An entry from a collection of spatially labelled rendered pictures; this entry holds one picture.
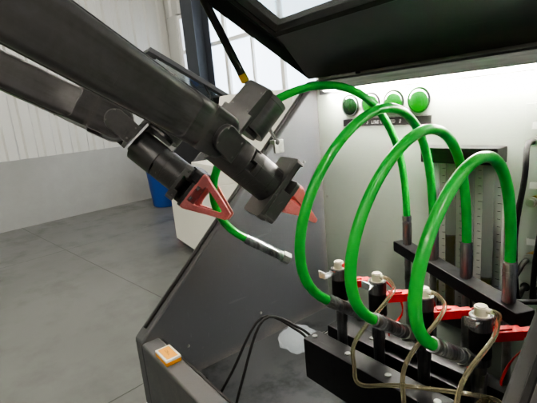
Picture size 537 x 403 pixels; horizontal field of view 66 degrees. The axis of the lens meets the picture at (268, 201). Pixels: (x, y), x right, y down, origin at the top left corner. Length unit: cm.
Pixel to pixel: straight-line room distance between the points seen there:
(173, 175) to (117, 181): 685
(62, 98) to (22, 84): 6
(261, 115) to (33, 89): 36
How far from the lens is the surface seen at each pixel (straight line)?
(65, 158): 722
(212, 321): 98
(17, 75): 74
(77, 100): 72
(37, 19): 35
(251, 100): 56
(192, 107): 46
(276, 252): 75
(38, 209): 716
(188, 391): 76
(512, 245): 63
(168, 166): 70
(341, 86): 76
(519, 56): 79
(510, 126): 83
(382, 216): 100
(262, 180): 58
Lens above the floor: 139
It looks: 13 degrees down
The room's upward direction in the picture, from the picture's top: 5 degrees counter-clockwise
